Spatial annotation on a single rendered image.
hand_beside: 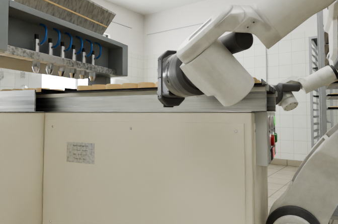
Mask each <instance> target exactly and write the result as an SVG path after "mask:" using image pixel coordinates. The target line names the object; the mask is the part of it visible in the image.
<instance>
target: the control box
mask: <svg viewBox="0 0 338 224"><path fill-rule="evenodd" d="M254 114H255V123H256V166H265V167H267V166H268V165H269V164H270V162H271V161H272V160H273V158H274V156H275V154H276V143H275V145H274V146H271V135H274V133H275V112H254ZM272 116H273V120H274V125H273V126H272ZM270 117H271V127H270V122H269V120H270Z"/></svg>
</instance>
